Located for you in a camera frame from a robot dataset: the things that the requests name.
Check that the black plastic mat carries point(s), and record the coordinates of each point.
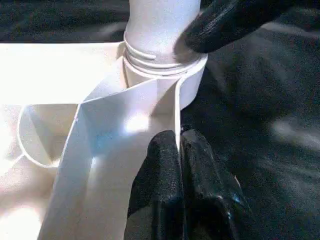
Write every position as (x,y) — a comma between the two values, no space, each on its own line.
(262,137)

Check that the white plastic table leg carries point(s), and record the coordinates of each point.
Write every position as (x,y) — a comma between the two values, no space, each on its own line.
(155,32)

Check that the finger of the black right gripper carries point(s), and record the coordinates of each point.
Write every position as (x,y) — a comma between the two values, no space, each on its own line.
(225,25)

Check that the white plastic table top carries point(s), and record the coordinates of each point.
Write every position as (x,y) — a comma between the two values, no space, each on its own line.
(50,125)

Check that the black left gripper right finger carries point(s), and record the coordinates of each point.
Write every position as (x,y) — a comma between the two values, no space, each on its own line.
(207,195)

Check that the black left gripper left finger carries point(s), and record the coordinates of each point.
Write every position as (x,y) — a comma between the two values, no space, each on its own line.
(160,190)

